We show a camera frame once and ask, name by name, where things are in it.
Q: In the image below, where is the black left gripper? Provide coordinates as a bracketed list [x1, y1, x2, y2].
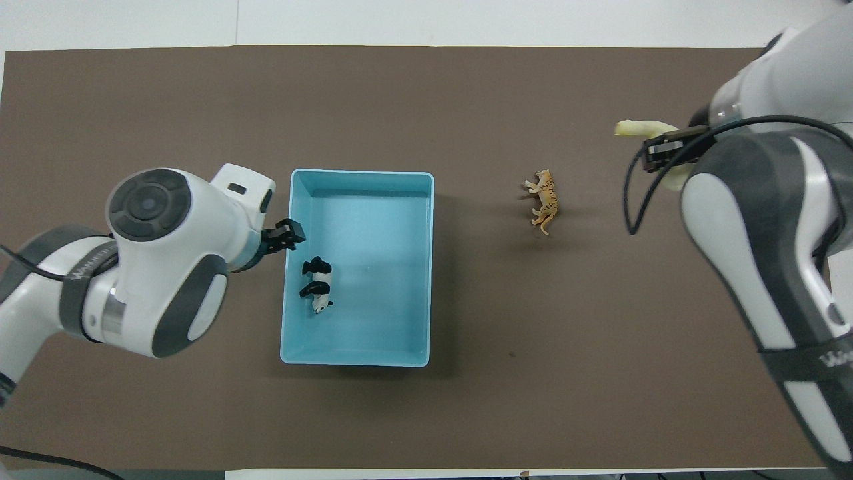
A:
[257, 218, 307, 258]

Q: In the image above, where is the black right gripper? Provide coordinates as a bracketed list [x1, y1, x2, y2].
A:
[642, 124, 711, 173]

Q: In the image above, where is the cream horse toy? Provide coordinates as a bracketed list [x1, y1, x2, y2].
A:
[614, 118, 695, 193]

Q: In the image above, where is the black white panda toy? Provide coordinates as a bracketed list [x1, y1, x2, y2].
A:
[299, 256, 335, 315]

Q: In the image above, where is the orange striped tiger toy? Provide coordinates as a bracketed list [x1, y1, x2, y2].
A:
[521, 168, 560, 236]

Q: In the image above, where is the blue plastic storage box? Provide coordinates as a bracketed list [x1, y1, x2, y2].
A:
[279, 168, 436, 369]

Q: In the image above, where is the brown table mat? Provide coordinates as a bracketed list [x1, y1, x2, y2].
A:
[0, 45, 853, 471]

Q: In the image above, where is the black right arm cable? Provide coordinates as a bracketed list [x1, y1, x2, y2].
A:
[622, 116, 853, 236]

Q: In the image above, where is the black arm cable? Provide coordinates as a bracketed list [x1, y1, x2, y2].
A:
[0, 243, 122, 282]
[622, 116, 853, 236]

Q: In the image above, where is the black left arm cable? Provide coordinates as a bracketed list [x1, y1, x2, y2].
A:
[0, 243, 122, 282]

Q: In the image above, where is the black left base cable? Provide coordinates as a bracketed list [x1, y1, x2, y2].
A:
[0, 445, 129, 480]

